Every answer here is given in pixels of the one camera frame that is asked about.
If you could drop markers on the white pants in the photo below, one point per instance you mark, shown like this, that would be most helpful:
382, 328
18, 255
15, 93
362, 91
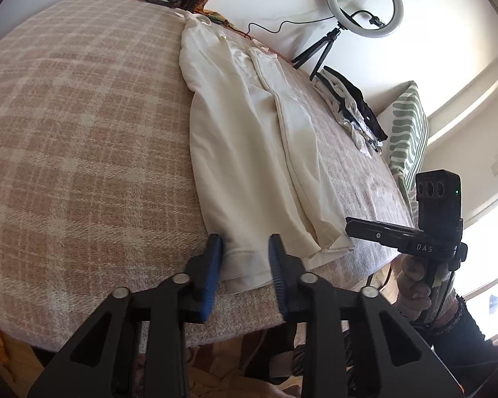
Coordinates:
249, 145

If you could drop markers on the plaid beige blanket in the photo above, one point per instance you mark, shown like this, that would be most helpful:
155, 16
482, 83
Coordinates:
87, 153

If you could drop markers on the person's right forearm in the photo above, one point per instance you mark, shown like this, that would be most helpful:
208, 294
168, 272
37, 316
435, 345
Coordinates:
464, 340

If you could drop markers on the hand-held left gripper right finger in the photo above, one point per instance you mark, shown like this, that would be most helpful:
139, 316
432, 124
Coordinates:
277, 275

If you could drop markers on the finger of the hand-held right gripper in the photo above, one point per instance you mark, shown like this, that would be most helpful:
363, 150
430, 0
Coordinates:
373, 232

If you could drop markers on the green white striped pillow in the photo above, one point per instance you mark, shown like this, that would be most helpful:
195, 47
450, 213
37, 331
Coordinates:
411, 132

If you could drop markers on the pile of black white clothes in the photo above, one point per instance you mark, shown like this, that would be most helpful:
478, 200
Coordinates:
357, 107

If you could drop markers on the person's right hand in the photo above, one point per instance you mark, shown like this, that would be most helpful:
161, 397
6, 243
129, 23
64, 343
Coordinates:
413, 290

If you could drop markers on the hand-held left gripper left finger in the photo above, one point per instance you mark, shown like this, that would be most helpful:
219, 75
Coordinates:
212, 275

